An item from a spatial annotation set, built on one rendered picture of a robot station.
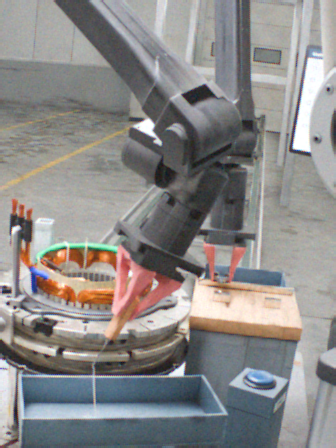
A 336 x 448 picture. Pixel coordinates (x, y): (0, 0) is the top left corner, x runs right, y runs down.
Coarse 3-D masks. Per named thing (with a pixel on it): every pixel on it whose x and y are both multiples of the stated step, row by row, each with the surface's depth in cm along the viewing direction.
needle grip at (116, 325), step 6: (138, 300) 79; (132, 306) 79; (126, 312) 79; (114, 318) 79; (120, 318) 79; (126, 318) 79; (114, 324) 79; (120, 324) 79; (108, 330) 79; (114, 330) 79; (120, 330) 79; (108, 336) 79; (114, 336) 79
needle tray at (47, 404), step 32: (32, 384) 84; (64, 384) 85; (96, 384) 86; (128, 384) 87; (160, 384) 88; (192, 384) 89; (32, 416) 81; (64, 416) 82; (96, 416) 83; (128, 416) 76; (160, 416) 77; (192, 416) 78; (224, 416) 79
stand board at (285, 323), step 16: (208, 288) 125; (192, 304) 116; (208, 304) 116; (224, 304) 117; (240, 304) 118; (256, 304) 119; (288, 304) 120; (192, 320) 111; (208, 320) 110; (224, 320) 110; (240, 320) 110; (256, 320) 111; (272, 320) 112; (288, 320) 112; (256, 336) 110; (272, 336) 110; (288, 336) 110
